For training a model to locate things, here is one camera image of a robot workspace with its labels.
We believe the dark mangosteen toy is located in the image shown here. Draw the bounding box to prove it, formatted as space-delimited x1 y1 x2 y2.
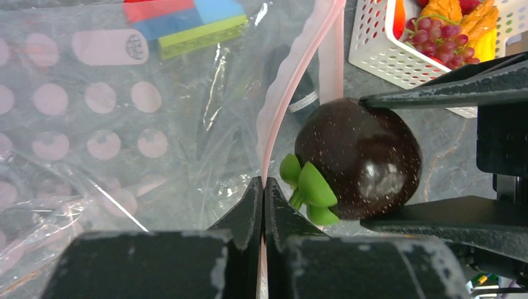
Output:
280 98 422 225

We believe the black microphone on table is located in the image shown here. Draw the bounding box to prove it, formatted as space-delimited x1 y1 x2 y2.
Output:
265 44 320 125

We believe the white perforated basket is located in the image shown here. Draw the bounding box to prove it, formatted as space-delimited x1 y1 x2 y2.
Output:
348 1 527 118

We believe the orange red mango toy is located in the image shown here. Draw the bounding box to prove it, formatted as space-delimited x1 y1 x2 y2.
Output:
393 0 407 40

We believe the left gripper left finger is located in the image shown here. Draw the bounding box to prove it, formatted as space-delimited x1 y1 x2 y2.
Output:
42 177 263 298

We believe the yellow corn toy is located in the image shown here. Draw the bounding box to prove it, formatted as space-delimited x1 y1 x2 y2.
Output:
469 28 497 62

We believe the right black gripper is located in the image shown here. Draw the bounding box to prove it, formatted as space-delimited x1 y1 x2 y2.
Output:
359 52 527 262

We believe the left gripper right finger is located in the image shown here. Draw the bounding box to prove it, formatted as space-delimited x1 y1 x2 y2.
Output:
263 178 469 298

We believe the multicolour brick stack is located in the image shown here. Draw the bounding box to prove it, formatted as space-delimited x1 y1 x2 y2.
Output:
123 1 247 59

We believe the clear polka dot zip bag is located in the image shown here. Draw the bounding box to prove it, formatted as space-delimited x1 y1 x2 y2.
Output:
1 1 346 298

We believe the orange yellow fruit toy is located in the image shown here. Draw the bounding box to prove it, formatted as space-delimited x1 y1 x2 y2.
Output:
420 0 499 39

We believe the red grape bunch toy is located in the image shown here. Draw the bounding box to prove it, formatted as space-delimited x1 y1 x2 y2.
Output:
405 17 480 70

